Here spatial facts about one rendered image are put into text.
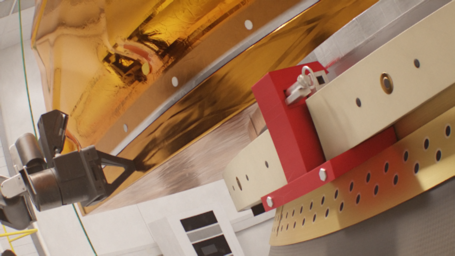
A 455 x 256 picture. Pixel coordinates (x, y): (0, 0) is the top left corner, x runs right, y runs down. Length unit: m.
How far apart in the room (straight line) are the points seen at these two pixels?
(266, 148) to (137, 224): 7.90
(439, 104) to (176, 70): 0.42
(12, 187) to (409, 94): 0.58
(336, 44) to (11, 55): 8.20
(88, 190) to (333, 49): 0.44
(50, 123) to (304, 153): 0.45
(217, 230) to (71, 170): 7.18
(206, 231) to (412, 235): 7.51
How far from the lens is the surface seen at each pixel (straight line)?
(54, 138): 0.82
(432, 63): 0.34
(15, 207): 0.77
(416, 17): 0.41
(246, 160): 0.59
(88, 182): 0.81
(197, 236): 7.81
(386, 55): 0.37
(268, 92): 0.47
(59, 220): 7.96
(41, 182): 0.79
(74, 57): 0.92
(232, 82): 0.66
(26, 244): 7.66
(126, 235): 8.31
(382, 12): 0.42
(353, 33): 0.45
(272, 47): 0.60
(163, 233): 7.93
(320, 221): 0.55
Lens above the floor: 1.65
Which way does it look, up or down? 8 degrees up
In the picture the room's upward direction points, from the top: 22 degrees counter-clockwise
